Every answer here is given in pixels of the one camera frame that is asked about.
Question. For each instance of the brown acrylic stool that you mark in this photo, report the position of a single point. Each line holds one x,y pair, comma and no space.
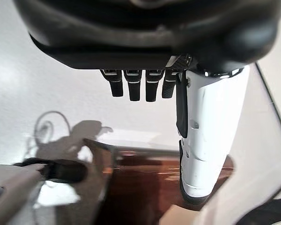
142,182

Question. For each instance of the round washing machine door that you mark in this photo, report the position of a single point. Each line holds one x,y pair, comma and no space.
267,211

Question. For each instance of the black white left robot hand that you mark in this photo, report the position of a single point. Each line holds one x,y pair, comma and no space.
140,35

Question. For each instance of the silver left robot leg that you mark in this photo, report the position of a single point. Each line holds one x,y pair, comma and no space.
14,194

